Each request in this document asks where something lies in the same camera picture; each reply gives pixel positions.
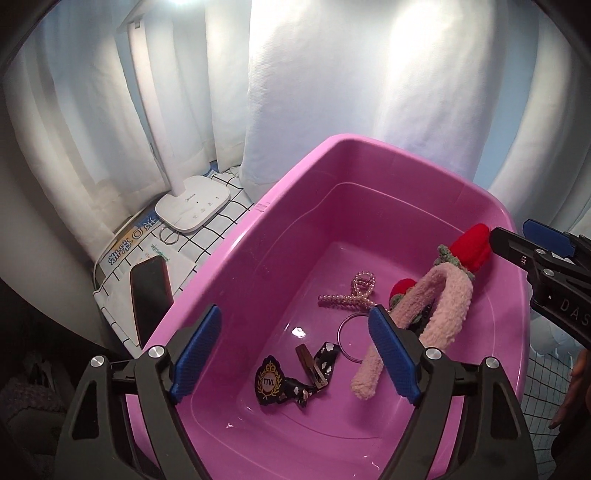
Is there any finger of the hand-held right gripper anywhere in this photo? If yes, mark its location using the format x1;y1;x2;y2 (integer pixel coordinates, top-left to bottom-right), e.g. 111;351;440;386
489;225;540;280
523;219;578;259

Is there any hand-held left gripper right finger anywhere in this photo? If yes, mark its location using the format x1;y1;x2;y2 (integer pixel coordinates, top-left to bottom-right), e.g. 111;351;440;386
368;305;536;480

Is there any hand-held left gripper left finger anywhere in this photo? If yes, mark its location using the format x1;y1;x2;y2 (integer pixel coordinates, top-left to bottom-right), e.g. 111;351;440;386
60;305;222;480

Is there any large metal ring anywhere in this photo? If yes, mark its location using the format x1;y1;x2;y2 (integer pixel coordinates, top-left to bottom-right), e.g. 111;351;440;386
337;313;384;361

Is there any pink fluffy strawberry headband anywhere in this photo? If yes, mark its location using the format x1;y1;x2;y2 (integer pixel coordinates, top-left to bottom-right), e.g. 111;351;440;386
351;223;492;400

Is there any pearl claw hair clip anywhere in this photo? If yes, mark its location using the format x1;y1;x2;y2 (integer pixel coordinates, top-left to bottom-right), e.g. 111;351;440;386
318;272;377;309

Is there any black ribbon with badge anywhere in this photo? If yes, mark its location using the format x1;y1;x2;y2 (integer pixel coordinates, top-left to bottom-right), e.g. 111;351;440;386
253;342;342;409

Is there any pink plastic tub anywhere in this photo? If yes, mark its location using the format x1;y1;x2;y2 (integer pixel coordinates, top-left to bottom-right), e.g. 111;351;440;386
124;134;529;480

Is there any person's right hand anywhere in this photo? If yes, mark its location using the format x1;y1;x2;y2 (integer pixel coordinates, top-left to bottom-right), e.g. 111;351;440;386
549;348;591;430

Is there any black smartphone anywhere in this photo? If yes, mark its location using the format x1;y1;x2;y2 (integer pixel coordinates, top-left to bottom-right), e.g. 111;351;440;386
129;256;175;347

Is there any printed paper bag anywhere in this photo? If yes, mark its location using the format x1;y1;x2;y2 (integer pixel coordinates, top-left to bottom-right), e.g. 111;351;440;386
102;210;195;282

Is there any white desk lamp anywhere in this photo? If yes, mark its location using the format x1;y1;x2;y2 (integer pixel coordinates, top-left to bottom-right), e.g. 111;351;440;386
117;0;232;233

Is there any knitted cloth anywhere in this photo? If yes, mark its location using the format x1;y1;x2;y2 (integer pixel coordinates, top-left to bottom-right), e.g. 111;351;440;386
0;374;68;421

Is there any sheer white curtain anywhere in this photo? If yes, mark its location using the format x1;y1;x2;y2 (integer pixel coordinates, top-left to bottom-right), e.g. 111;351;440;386
2;0;250;264

